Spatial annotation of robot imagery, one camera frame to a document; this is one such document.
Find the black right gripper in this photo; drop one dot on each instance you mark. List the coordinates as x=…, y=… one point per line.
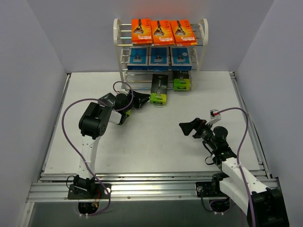
x=196, y=127

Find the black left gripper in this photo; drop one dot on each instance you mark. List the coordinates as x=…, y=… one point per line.
x=135, y=100

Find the black green Gillette Labs carton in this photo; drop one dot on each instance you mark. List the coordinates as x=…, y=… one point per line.
x=159, y=87

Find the Harry's blade cartridge pack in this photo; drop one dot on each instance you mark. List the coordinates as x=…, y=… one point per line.
x=158, y=59

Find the grey Harry's box blue razor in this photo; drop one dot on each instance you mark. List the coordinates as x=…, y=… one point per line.
x=180, y=58

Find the small orange Gillette razor box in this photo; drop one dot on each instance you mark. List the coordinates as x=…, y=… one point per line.
x=141, y=31

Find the orange Gillette Fusion5 razor box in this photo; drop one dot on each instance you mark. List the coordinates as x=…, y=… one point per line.
x=183, y=33

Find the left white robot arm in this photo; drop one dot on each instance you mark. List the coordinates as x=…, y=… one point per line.
x=93, y=124

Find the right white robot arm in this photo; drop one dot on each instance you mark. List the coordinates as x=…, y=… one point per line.
x=263, y=206

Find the white chrome-bar shelf rack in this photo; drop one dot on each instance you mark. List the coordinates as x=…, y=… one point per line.
x=142, y=79

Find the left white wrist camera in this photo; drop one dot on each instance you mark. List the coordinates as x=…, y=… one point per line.
x=123, y=91

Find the aluminium rail base frame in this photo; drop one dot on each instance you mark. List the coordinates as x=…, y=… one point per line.
x=148, y=158

